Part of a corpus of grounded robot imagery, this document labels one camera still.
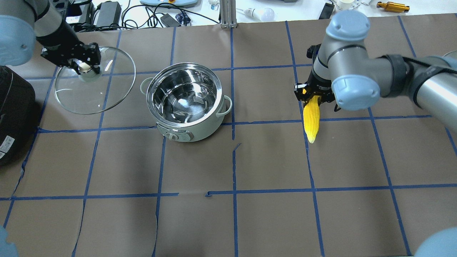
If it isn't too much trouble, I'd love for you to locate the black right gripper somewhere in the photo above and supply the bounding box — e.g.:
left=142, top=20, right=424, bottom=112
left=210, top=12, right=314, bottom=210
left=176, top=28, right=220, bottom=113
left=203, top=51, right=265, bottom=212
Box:
left=294, top=70, right=336, bottom=104

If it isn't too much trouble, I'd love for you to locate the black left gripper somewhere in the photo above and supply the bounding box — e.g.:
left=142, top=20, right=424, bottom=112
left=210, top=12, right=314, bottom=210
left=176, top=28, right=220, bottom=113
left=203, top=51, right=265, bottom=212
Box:
left=40, top=42, right=101, bottom=70

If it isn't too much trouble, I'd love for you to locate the yellow corn cob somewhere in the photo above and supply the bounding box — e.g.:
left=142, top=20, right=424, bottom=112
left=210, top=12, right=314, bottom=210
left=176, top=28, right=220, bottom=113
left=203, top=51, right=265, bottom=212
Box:
left=303, top=96, right=321, bottom=143

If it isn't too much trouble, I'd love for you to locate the glass pot lid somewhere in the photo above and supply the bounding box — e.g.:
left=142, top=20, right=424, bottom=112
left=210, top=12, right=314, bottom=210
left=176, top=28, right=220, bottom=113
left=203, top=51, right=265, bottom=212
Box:
left=54, top=46, right=136, bottom=115

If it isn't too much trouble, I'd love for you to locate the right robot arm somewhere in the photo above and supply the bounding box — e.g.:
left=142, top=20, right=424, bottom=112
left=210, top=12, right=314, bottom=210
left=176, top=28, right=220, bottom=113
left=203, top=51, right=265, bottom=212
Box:
left=294, top=10, right=457, bottom=130

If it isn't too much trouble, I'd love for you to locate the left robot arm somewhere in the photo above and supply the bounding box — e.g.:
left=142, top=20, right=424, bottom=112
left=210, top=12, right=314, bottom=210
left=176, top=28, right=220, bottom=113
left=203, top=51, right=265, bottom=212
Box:
left=0, top=0, right=101, bottom=74

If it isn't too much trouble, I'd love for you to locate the pale green electric pot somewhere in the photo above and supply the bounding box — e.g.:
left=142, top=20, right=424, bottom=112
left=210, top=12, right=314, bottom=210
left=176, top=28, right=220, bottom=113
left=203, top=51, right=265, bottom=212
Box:
left=140, top=63, right=233, bottom=142

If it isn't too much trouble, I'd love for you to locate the black power brick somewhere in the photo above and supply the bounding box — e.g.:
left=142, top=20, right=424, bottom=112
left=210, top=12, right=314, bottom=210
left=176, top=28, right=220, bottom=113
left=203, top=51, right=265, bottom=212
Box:
left=95, top=1, right=121, bottom=30

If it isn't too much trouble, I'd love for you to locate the black rice cooker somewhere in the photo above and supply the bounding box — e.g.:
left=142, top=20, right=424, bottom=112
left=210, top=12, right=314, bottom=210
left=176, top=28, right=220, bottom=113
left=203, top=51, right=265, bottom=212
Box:
left=0, top=66, right=36, bottom=166

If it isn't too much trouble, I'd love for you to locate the black phone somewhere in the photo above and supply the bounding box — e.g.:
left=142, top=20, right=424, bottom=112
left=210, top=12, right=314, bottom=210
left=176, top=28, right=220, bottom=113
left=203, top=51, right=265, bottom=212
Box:
left=318, top=3, right=335, bottom=20

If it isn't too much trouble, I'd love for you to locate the white light bulb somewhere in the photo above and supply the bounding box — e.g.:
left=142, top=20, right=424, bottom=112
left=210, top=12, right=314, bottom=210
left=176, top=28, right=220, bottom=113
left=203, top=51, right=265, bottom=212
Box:
left=242, top=7, right=275, bottom=22

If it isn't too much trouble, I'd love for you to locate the blue teach pendant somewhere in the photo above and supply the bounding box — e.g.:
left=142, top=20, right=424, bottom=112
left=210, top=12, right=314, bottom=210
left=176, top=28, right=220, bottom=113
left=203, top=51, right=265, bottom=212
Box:
left=139, top=0, right=199, bottom=7

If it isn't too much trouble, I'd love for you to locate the black power adapter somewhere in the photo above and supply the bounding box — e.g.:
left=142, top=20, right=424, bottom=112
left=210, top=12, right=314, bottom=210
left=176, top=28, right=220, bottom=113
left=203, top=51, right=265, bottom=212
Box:
left=160, top=14, right=181, bottom=27

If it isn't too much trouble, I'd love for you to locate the gold metal cylinder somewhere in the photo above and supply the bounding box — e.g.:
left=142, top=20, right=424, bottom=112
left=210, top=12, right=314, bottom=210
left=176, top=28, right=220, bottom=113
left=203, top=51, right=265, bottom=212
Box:
left=376, top=1, right=410, bottom=13

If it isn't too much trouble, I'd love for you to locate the aluminium frame post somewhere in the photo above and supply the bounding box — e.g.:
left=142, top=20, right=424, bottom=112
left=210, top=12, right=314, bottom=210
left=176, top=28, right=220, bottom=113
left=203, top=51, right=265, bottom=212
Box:
left=219, top=0, right=238, bottom=28

